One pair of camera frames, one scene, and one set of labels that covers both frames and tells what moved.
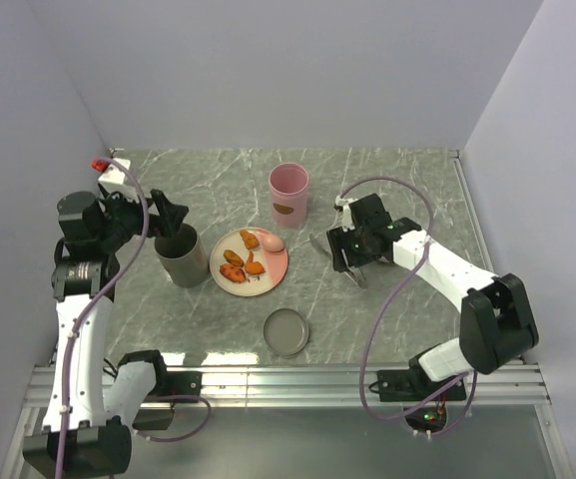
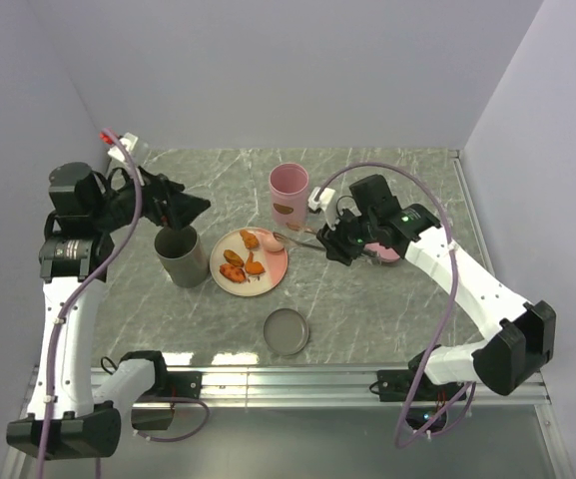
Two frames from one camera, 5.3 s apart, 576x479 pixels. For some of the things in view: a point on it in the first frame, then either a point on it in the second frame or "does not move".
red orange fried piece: x=232 y=272 does not move
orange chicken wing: x=254 y=267 does not move
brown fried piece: x=233 y=257 does not move
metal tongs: x=351 y=271 -> x=310 y=245
